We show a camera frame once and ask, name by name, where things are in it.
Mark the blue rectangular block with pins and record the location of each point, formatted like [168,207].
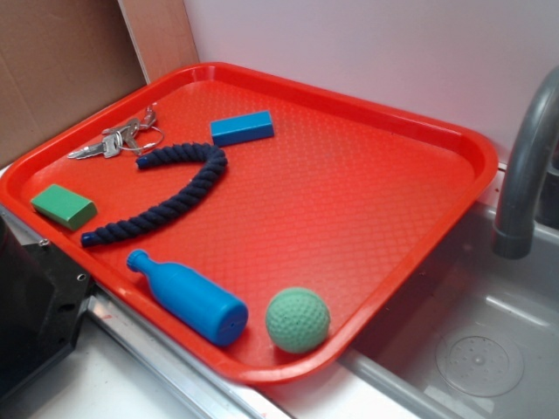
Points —
[242,128]

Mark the green rectangular block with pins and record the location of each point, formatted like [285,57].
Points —
[64,207]

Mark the red plastic tray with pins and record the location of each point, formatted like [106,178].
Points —
[346,199]

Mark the green dimpled ball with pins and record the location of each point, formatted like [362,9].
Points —
[297,320]

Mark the blue toy bottle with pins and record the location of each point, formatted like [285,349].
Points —
[210,310]

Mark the silver key bunch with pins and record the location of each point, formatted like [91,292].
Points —
[123,138]

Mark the grey sink faucet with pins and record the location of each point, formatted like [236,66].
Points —
[529,192]

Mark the grey toy sink basin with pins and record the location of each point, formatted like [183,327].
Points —
[469,335]

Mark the black device corner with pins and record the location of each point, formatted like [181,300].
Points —
[43,298]

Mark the brown cardboard panel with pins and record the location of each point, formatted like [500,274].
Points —
[62,61]

